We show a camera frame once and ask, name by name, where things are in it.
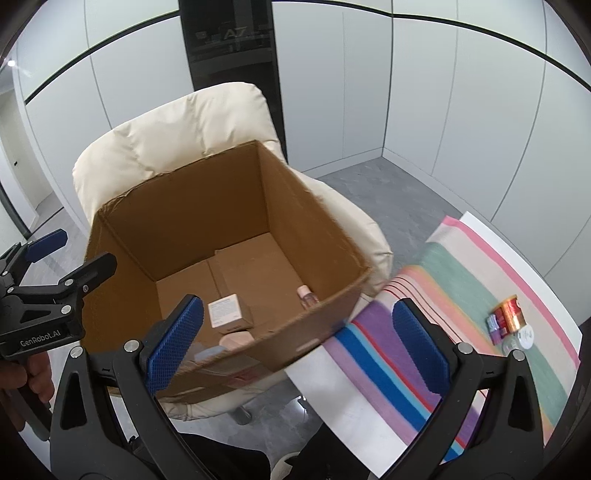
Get clear plastic round container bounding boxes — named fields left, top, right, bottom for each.
left=502, top=335, right=520, bottom=356

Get clear plastic package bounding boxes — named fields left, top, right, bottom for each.
left=183, top=342, right=228, bottom=364

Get white small carton box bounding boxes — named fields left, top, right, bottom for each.
left=207, top=294, right=253, bottom=334

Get person's left hand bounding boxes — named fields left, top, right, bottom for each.
left=0, top=352, right=55, bottom=432

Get pink cosmetic bottle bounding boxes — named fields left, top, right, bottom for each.
left=297, top=285, right=320, bottom=309

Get striped colourful blanket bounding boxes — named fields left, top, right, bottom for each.
left=324, top=217, right=582, bottom=445

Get purple tube with blue label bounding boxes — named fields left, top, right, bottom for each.
left=486, top=313, right=502, bottom=345

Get white round compact case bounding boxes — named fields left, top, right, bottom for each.
left=514, top=324, right=535, bottom=351

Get cream padded chair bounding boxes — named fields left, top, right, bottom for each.
left=72, top=82, right=393, bottom=421

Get red gold tin can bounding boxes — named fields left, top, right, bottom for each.
left=492, top=295, right=526, bottom=336

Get black glass cabinet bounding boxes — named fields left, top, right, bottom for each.
left=178, top=0, right=287, bottom=147

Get brown cardboard box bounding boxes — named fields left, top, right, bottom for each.
left=82, top=143, right=370, bottom=403

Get white wardrobe doors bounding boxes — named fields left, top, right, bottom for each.
left=3, top=1, right=590, bottom=318

